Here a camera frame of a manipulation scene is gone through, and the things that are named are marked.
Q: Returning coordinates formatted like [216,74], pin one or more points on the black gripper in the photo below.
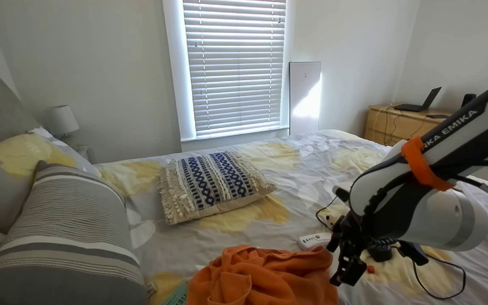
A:
[349,240]

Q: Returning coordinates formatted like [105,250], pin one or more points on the orange fleece throw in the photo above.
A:
[255,280]

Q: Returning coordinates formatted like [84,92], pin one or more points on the white grey Franka robot arm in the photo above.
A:
[442,221]

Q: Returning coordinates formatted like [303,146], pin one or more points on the small orange plastic piece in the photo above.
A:
[372,270]

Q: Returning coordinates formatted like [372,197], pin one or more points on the white small remote control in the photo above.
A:
[313,241]

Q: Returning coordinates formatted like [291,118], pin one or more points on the grey yellow leaf duvet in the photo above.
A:
[289,170]

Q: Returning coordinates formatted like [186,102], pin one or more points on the light wooden dresser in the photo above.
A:
[391,124]

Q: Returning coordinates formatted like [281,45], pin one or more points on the blue cream patterned cushion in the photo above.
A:
[211,184]

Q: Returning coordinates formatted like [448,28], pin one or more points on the teal paperback book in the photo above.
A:
[177,297]

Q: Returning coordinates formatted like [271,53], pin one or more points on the black laptop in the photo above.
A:
[408,107]

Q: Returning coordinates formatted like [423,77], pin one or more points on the white flat panel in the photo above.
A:
[306,96]

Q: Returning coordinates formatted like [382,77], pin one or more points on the black small speaker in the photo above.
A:
[469,99]

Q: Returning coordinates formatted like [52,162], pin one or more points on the white venetian blinds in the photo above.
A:
[233,68]

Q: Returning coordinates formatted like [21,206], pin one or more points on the grey striped pillow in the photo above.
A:
[69,226]

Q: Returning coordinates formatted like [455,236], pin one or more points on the white bedside lamp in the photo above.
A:
[62,119]

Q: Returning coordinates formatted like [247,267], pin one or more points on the yellow grey leaf pillow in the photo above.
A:
[13,163]

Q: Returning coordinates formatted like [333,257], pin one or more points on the white window frame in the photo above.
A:
[174,68]

